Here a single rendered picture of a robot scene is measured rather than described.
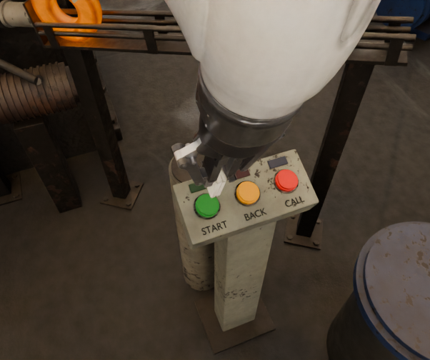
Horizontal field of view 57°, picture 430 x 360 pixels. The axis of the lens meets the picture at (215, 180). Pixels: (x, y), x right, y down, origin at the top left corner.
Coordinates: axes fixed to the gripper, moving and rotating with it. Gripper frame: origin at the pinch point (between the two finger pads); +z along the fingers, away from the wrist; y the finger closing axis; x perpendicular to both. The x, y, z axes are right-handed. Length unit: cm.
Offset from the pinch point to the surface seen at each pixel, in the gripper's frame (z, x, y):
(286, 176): 11.6, -0.1, -15.1
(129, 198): 86, -28, 11
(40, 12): 24, -57, 18
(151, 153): 94, -46, -2
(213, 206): 11.6, 0.9, -1.0
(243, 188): 11.6, -0.3, -6.9
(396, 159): 80, -10, -90
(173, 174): 25.8, -11.3, 1.7
